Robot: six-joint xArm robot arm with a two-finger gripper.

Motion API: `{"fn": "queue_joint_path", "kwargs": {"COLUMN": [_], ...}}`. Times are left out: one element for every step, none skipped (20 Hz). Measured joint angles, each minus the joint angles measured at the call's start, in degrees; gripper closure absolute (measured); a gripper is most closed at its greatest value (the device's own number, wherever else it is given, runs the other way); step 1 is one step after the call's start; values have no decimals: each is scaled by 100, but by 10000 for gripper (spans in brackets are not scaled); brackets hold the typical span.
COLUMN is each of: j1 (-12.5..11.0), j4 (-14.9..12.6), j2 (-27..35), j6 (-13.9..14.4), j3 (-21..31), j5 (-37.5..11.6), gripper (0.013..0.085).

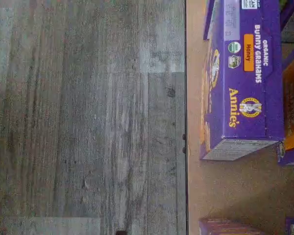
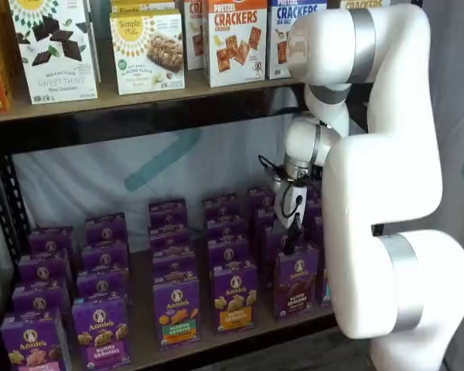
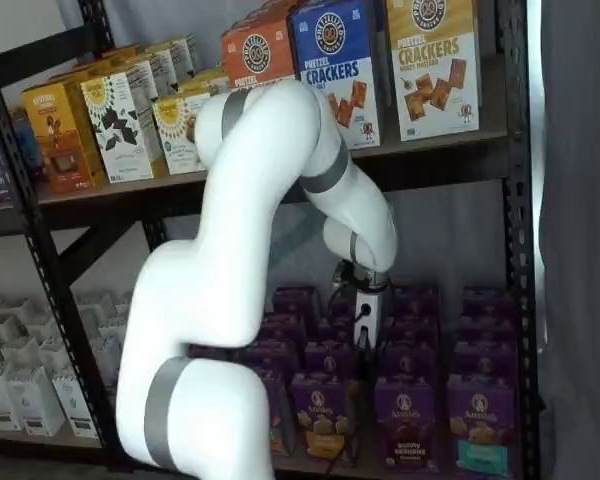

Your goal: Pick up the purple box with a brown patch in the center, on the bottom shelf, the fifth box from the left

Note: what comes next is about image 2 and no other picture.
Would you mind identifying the pale pretzel crackers box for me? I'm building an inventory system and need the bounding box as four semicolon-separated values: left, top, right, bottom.
183;0;206;71

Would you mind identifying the blue sea salt crackers box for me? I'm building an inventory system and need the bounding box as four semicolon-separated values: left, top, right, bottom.
266;0;329;81

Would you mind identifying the pale fabric curtain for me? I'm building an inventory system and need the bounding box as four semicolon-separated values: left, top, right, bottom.
421;0;464;371

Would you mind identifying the purple Annie's snack box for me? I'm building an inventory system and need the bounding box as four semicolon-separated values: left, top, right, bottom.
149;226;194;254
261;226;291;291
148;198;189;230
152;250;198;282
307;180;325;202
206;215;247;240
11;277;73;315
17;250;73;283
27;226;77;256
207;235;251;268
304;199;326;223
254;206;278;248
202;193;241;220
247;185;281;212
80;240;131;272
76;267;131;302
84;212;128;245
312;216;326;252

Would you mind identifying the orange cheddar pretzel crackers box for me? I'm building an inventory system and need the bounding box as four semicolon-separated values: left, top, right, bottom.
202;0;268;89

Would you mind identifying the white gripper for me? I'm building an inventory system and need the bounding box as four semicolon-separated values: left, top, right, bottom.
273;179;309;255

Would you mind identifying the white backdrop cloth teal mark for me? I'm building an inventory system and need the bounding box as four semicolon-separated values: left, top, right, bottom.
11;115;306;233

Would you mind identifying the wooden shelf board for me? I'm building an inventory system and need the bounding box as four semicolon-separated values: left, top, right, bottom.
0;67;295;124
67;216;336;371

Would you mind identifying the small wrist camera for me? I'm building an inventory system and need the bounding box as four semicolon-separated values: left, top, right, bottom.
265;169;285;192

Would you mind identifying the purple Annie's box pink patch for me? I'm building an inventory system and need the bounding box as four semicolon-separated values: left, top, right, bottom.
0;308;73;371

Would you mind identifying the purple Annie's bunny grahams box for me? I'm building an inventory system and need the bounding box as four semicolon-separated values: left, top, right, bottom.
71;295;132;367

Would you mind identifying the purple Annie's box green patch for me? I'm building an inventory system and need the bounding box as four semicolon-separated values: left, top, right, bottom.
152;276;202;352

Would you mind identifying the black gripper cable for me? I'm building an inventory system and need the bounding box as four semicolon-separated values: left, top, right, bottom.
258;154;309;221

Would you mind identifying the white Sweet Thins box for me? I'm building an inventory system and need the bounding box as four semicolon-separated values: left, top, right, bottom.
7;0;102;105

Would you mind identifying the purple Annie's box yellow patch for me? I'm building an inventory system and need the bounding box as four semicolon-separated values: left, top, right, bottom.
212;260;259;336

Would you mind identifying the black metal shelf frame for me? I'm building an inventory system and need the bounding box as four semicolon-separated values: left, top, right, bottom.
0;0;425;371

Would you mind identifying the Simple Mills yellow box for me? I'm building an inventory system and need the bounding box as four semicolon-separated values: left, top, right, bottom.
110;0;181;15

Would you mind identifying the Simple Mills bar box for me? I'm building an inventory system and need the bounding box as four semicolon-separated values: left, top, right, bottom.
108;9;186;97

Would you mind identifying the purple Annie's box brown patch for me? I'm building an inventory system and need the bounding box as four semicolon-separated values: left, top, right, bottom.
273;243;321;322

